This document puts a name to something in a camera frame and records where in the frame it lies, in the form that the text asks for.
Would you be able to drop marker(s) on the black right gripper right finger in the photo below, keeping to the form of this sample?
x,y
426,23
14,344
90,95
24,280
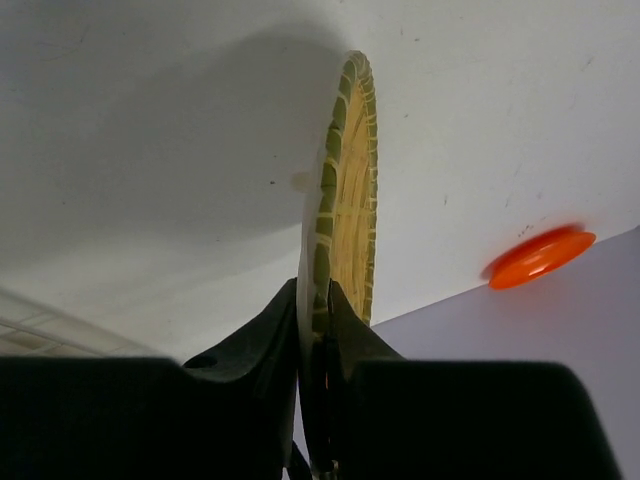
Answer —
x,y
395,418

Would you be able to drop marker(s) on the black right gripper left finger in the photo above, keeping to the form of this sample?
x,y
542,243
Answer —
x,y
226,413

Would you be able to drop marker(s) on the yellow woven pattern plate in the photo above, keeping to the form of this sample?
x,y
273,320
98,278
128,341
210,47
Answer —
x,y
340,220

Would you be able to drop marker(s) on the orange plastic plate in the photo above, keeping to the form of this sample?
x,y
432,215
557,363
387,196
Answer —
x,y
538,256

